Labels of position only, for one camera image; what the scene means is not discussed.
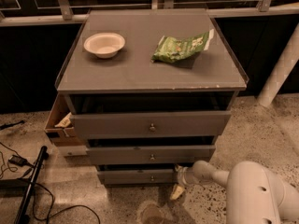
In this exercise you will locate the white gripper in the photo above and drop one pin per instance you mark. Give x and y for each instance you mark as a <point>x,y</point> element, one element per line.
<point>186,176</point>

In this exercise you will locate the grey bottom drawer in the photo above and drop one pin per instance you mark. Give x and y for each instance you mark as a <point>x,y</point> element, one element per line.
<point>137,177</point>

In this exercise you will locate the grey drawer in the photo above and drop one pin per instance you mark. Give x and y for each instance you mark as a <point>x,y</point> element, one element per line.
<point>137,177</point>
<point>149,155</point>
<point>152,124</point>

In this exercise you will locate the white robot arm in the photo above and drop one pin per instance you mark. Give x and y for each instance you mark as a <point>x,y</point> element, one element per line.
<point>254,194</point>

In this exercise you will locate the grey middle drawer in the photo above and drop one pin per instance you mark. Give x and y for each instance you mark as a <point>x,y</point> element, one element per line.
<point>149,155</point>

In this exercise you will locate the grey top drawer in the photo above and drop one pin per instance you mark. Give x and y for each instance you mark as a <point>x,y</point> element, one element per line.
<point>152,124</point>

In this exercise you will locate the grey drawer cabinet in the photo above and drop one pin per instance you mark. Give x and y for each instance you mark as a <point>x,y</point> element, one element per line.
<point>130,82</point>

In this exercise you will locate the open cardboard box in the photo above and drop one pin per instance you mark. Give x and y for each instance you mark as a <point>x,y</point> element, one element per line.
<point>60,131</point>

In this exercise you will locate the green snack bag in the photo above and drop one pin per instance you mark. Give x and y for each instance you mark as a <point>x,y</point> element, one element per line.
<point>171,50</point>

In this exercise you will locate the white paper bowl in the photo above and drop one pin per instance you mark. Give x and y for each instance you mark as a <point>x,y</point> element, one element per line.
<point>104,45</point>

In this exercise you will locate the black flat floor base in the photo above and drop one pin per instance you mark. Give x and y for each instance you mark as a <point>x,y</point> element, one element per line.
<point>12,184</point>

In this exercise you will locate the black pole on floor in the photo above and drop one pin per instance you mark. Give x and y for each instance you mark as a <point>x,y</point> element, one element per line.
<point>21,217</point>

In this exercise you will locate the black power adapter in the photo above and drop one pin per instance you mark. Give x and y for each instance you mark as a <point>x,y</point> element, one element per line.
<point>17,160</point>

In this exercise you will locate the metal window railing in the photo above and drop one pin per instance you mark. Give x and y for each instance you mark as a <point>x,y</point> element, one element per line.
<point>34,12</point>

